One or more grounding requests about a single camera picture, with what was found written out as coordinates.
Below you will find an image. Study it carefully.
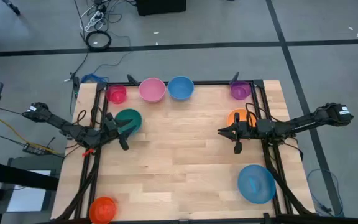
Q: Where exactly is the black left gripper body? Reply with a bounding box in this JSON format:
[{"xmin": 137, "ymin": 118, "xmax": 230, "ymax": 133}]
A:
[{"xmin": 101, "ymin": 112, "xmax": 131, "ymax": 151}]

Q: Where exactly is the black beam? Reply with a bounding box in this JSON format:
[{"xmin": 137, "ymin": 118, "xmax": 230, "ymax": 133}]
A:
[{"xmin": 0, "ymin": 159, "xmax": 60, "ymax": 192}]

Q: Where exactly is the small black electronics box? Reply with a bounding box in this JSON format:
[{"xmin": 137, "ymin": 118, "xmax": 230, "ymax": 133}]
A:
[{"xmin": 22, "ymin": 142, "xmax": 48, "ymax": 156}]

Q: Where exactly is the yellow cable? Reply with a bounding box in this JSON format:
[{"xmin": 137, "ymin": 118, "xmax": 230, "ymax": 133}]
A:
[{"xmin": 0, "ymin": 116, "xmax": 60, "ymax": 155}]

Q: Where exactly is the coiled black cable ring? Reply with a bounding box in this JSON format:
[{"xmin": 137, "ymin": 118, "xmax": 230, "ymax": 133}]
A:
[{"xmin": 85, "ymin": 30, "xmax": 112, "ymax": 52}]

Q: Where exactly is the black adapter with green light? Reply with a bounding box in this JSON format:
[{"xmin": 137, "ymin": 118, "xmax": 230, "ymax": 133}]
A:
[{"xmin": 71, "ymin": 73, "xmax": 81, "ymax": 98}]

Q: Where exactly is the white power strip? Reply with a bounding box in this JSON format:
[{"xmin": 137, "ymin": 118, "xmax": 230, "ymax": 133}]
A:
[{"xmin": 83, "ymin": 10, "xmax": 104, "ymax": 32}]

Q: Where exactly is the pink plastic bowl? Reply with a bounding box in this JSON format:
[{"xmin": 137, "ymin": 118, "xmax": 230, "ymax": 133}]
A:
[{"xmin": 138, "ymin": 77, "xmax": 167, "ymax": 103}]

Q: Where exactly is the small orange plastic bowl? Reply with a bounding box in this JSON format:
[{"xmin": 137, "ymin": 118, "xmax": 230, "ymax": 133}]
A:
[{"xmin": 226, "ymin": 108, "xmax": 257, "ymax": 128}]

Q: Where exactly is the black aluminium table frame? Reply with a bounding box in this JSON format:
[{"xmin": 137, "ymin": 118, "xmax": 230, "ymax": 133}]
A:
[{"xmin": 54, "ymin": 79, "xmax": 316, "ymax": 224}]

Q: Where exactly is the blue plastic bowl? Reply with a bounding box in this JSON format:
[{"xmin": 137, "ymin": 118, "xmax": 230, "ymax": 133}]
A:
[{"xmin": 167, "ymin": 75, "xmax": 195, "ymax": 101}]

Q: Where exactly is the blue cable bundle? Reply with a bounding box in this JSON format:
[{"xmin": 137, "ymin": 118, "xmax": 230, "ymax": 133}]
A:
[{"xmin": 80, "ymin": 73, "xmax": 110, "ymax": 84}]

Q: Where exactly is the small red translucent bowl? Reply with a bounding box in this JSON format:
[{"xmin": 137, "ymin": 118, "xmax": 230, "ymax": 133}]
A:
[{"xmin": 105, "ymin": 84, "xmax": 127, "ymax": 105}]

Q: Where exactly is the black box on floor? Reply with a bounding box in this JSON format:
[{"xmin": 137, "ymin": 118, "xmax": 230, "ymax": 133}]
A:
[{"xmin": 135, "ymin": 0, "xmax": 188, "ymax": 17}]

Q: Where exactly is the small purple translucent bowl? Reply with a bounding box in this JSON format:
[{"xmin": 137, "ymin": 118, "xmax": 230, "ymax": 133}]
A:
[{"xmin": 230, "ymin": 80, "xmax": 252, "ymax": 101}]

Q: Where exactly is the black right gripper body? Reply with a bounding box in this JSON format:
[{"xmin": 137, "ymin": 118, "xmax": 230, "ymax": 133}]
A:
[{"xmin": 232, "ymin": 111, "xmax": 259, "ymax": 155}]

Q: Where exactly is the thin blue cable loop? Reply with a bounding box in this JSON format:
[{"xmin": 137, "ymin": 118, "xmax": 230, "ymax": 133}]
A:
[{"xmin": 306, "ymin": 167, "xmax": 345, "ymax": 218}]

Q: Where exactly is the grey cabinet with white panel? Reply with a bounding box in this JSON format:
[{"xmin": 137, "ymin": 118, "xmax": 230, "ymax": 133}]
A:
[{"xmin": 0, "ymin": 154, "xmax": 64, "ymax": 216}]

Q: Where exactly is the black clamp handle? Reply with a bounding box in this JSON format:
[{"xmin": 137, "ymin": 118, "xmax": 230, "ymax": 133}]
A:
[
  {"xmin": 126, "ymin": 73, "xmax": 141, "ymax": 86},
  {"xmin": 228, "ymin": 71, "xmax": 241, "ymax": 85}
]

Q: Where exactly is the orange-red translucent bowl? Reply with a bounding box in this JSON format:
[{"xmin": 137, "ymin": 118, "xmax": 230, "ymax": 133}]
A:
[{"xmin": 88, "ymin": 196, "xmax": 117, "ymax": 224}]

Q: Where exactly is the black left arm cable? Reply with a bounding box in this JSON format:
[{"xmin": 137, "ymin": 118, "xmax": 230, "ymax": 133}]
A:
[{"xmin": 75, "ymin": 109, "xmax": 88, "ymax": 126}]

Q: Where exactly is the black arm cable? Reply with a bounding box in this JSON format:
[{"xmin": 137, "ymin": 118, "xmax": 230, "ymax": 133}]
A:
[
  {"xmin": 244, "ymin": 102, "xmax": 280, "ymax": 125},
  {"xmin": 75, "ymin": 109, "xmax": 88, "ymax": 126}
]

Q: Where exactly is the large light blue translucent bowl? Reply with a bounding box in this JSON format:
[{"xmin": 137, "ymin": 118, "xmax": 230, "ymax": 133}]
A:
[{"xmin": 237, "ymin": 164, "xmax": 277, "ymax": 205}]

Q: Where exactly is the green plastic bowl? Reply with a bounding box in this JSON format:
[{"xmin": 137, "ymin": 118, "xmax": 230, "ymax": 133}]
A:
[{"xmin": 114, "ymin": 108, "xmax": 143, "ymax": 135}]

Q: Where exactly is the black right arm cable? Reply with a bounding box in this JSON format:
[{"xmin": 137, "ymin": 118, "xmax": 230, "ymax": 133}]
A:
[{"xmin": 244, "ymin": 102, "xmax": 280, "ymax": 125}]

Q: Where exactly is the long black floor cable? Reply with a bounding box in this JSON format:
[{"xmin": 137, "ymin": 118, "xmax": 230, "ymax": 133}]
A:
[{"xmin": 63, "ymin": 0, "xmax": 90, "ymax": 82}]

